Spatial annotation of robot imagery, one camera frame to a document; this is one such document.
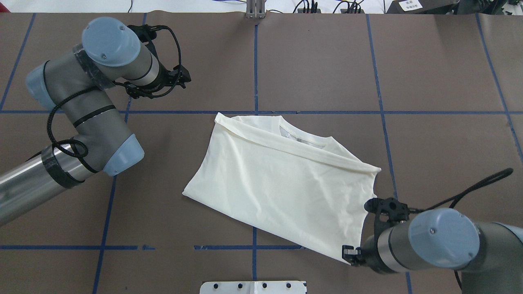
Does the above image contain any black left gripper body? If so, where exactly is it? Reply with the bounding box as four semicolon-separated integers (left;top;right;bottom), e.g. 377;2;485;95
152;65;182;91

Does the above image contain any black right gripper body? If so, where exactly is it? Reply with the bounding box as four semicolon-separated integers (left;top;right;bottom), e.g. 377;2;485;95
360;236;382;272

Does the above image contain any cream long sleeve cat shirt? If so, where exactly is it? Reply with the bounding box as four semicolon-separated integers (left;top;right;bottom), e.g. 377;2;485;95
182;113;381;262

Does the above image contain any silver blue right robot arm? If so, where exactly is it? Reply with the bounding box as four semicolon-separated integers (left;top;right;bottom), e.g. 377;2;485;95
342;208;523;294

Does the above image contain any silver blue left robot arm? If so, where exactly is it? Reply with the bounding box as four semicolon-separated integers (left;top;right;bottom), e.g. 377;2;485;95
0;17;191;225

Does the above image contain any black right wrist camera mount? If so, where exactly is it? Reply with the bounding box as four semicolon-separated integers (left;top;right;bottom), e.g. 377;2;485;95
364;197;410;236

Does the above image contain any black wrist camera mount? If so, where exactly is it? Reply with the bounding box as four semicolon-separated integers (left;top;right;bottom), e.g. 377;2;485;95
127;24;157;43
364;197;410;236

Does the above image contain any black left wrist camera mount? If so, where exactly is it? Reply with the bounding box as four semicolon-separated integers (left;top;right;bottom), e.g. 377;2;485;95
127;24;157;43

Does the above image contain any aluminium frame post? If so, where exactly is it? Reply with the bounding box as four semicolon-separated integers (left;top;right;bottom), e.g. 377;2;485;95
245;0;266;19

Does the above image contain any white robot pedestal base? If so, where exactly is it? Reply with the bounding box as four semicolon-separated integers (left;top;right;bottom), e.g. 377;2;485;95
199;281;308;294

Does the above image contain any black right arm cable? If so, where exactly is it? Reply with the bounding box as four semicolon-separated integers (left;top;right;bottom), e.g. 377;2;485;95
407;168;514;214

